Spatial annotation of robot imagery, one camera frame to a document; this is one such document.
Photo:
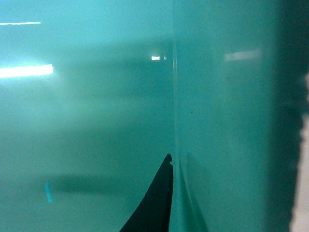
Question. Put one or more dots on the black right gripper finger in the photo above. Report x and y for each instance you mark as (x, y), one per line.
(153, 212)

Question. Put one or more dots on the teal plastic bin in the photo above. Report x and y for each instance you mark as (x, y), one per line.
(95, 93)

